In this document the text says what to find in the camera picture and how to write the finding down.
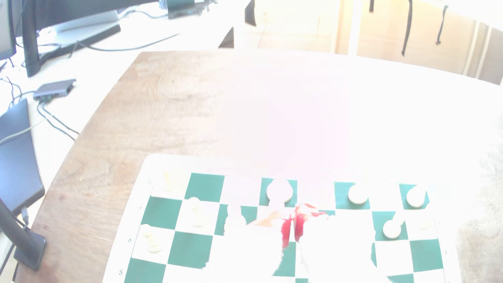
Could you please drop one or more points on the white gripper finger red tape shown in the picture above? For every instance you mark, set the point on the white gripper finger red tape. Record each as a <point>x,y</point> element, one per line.
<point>243,255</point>
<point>334,251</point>

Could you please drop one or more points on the green and white chess mat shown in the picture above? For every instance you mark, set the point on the green and white chess mat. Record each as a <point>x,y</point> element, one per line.
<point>188,249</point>

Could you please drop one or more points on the white chess bishop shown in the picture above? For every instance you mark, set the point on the white chess bishop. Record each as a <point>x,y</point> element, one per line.
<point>358,194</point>

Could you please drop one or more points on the white chess king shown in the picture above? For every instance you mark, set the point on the white chess king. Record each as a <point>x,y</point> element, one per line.
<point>279,191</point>

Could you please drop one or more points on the white chess rook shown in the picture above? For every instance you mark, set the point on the white chess rook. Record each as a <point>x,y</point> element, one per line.
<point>415,196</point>
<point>169,180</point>

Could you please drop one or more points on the beige fluffy rug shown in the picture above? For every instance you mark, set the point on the beige fluffy rug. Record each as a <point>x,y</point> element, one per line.
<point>481,220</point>

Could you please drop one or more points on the dark laptop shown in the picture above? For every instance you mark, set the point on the dark laptop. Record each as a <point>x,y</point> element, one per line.
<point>17,165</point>

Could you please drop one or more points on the grey usb hub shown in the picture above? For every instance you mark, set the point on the grey usb hub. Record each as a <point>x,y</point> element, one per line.
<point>54,89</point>

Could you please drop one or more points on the dark green desk device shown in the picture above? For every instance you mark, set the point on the dark green desk device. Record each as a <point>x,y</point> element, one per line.
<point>182,8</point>

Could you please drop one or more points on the black monitor stand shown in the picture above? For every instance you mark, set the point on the black monitor stand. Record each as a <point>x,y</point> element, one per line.
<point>30,47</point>

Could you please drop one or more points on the black monitor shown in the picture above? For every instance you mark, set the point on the black monitor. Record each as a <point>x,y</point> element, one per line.
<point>6,27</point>

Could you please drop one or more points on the black camera stand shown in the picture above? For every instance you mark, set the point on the black camera stand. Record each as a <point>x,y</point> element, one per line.
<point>31,249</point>

